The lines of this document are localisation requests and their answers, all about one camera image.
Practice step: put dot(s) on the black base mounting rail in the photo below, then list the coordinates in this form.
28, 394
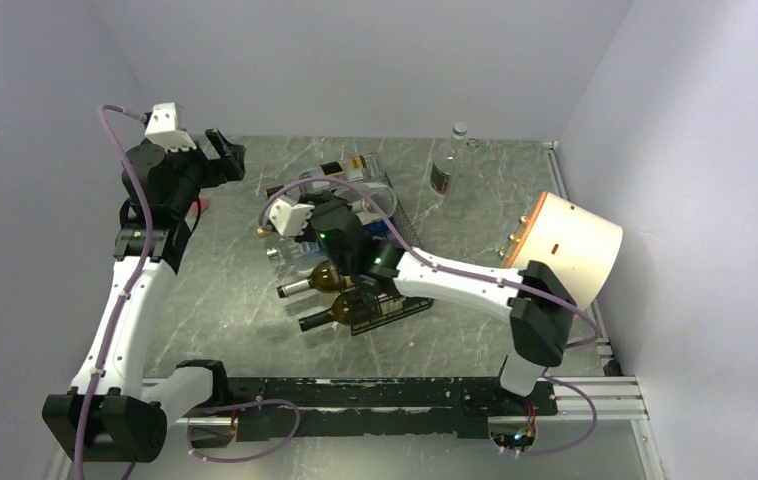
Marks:
309, 407

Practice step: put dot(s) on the pink rectangular eraser block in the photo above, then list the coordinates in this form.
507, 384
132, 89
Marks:
199, 206

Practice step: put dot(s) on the clear bottle white label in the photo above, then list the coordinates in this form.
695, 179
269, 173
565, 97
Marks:
382, 194

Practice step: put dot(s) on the green bottle silver cap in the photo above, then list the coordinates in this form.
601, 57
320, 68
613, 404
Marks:
325, 277

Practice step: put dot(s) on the frosted clear slim bottle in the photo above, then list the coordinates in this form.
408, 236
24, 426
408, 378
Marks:
449, 160

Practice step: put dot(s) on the clear bottle orange black label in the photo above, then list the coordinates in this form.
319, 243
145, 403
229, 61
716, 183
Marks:
359, 168

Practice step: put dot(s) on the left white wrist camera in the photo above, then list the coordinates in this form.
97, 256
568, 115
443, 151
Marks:
165, 128

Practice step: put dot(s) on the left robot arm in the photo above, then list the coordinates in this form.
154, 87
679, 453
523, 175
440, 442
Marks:
107, 415

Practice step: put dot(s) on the black wire wine rack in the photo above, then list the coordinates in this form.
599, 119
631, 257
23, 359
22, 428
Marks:
356, 241

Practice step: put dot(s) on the blue clear glass bottle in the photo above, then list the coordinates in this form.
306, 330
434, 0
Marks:
284, 251

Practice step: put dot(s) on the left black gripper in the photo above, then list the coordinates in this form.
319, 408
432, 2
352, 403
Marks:
224, 169

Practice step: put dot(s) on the beige cylindrical lamp shade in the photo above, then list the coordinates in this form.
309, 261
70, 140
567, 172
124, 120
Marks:
579, 246

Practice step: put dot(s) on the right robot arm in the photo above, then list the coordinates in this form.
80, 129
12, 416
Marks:
465, 332

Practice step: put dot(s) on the dark green black-capped bottle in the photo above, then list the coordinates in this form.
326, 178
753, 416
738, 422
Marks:
362, 312

